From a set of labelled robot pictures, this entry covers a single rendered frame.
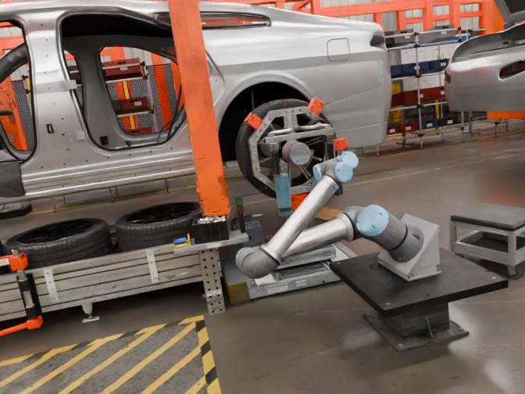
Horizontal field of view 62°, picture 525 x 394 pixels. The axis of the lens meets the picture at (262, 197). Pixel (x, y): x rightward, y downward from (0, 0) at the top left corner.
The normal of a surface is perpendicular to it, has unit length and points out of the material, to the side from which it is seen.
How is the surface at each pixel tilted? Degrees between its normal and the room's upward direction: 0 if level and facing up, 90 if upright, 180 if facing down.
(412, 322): 90
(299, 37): 81
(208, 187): 90
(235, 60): 90
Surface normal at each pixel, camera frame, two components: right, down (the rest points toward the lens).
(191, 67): 0.20, 0.19
